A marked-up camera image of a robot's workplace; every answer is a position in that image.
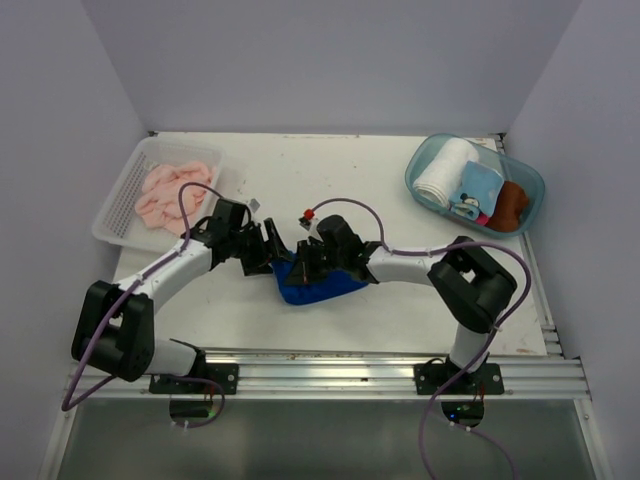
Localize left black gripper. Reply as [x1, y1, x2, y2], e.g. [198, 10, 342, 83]
[229, 218, 293, 275]

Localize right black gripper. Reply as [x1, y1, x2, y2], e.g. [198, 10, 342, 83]
[285, 239, 346, 287]

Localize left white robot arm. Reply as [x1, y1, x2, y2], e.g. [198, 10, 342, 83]
[71, 200, 293, 393]

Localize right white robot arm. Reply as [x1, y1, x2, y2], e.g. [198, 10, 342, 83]
[284, 215, 517, 393]

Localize pink towel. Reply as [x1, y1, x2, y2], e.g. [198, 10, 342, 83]
[135, 161, 215, 236]

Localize white rolled towel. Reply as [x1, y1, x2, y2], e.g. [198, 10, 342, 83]
[410, 136, 479, 208]

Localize white plastic basket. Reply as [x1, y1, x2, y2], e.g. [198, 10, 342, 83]
[92, 136, 225, 253]

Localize teal transparent plastic tub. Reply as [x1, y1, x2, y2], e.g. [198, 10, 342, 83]
[404, 133, 545, 239]

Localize light blue cartoon towel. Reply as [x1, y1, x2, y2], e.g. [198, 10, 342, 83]
[449, 161, 504, 221]

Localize brown rolled towel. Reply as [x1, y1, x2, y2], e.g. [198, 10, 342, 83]
[486, 181, 530, 233]

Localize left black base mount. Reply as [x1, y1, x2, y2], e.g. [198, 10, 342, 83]
[149, 363, 239, 395]

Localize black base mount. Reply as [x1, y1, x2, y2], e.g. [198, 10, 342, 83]
[413, 358, 505, 396]
[149, 363, 239, 395]

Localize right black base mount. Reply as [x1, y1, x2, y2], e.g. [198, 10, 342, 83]
[413, 358, 505, 396]

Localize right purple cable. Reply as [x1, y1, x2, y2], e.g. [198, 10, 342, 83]
[306, 197, 533, 480]

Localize purple cable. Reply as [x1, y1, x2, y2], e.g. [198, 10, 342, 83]
[60, 181, 226, 429]
[306, 197, 533, 480]

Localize aluminium rail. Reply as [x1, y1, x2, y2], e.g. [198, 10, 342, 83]
[206, 349, 591, 400]

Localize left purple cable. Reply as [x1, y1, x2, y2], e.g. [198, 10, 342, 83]
[60, 181, 226, 429]

